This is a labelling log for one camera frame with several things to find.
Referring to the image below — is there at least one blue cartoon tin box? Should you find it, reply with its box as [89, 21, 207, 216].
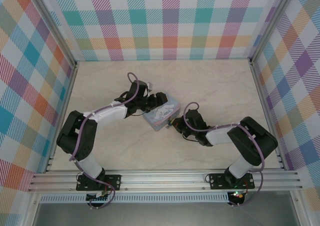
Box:
[142, 95, 185, 132]

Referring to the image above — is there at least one grey metal shelf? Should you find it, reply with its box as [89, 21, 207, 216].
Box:
[32, 202, 301, 226]

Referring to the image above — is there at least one aluminium mounting rail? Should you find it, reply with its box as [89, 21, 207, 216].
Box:
[27, 169, 303, 193]

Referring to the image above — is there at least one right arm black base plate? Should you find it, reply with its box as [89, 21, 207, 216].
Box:
[208, 173, 256, 190]

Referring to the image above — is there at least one aluminium side rail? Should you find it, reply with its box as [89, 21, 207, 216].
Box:
[43, 62, 80, 173]
[249, 60, 286, 171]

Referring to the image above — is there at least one white slotted cable duct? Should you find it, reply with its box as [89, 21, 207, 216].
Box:
[39, 192, 230, 204]

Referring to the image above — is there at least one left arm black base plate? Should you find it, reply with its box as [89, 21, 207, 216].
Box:
[76, 174, 122, 192]

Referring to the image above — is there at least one aluminium frame post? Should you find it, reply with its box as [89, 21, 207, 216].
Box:
[28, 0, 79, 68]
[248, 0, 296, 64]

